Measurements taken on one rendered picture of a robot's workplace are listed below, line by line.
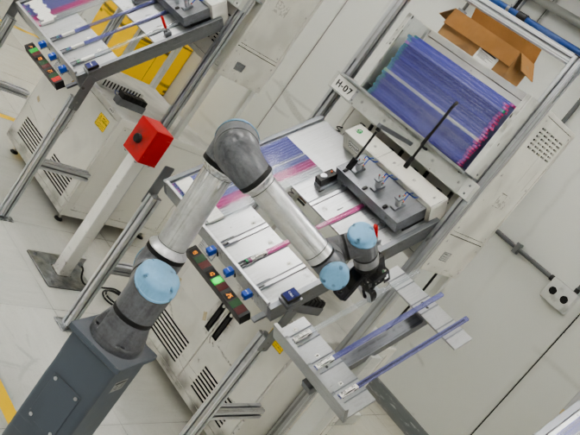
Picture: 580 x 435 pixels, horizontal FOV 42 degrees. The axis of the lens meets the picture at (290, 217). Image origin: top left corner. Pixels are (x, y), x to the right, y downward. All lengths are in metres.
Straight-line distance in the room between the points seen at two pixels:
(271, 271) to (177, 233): 0.54
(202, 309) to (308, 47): 2.60
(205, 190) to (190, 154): 1.91
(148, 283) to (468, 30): 1.81
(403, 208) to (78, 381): 1.23
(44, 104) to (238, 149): 2.31
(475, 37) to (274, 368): 1.51
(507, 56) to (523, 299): 1.46
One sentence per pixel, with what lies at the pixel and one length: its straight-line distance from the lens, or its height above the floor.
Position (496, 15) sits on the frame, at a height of 1.87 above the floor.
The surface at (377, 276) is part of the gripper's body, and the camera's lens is 2.22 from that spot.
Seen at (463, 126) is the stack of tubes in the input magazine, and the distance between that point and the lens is 2.68.
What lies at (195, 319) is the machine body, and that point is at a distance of 3.00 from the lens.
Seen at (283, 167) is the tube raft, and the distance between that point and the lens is 2.81.
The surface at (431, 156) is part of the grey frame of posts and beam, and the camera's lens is 2.73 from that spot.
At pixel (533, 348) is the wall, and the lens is 4.05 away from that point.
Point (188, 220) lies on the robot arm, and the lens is 2.01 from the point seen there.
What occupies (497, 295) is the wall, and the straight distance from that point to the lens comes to 4.13.
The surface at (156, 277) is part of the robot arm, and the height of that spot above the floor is 0.77.
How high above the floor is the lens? 1.55
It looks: 14 degrees down
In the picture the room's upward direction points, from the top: 37 degrees clockwise
